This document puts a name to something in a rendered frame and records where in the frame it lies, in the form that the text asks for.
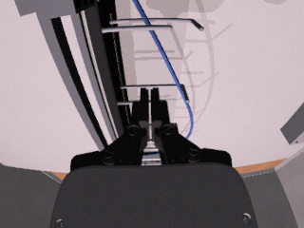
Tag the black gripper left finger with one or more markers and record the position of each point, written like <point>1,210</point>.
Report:
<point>127,149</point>

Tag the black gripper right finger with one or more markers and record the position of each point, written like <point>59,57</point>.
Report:
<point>169,141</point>

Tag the dark grey rack with patch panel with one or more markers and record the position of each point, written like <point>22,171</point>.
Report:
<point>107,52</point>

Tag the blue cable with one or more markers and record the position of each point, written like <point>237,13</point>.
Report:
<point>157,41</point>

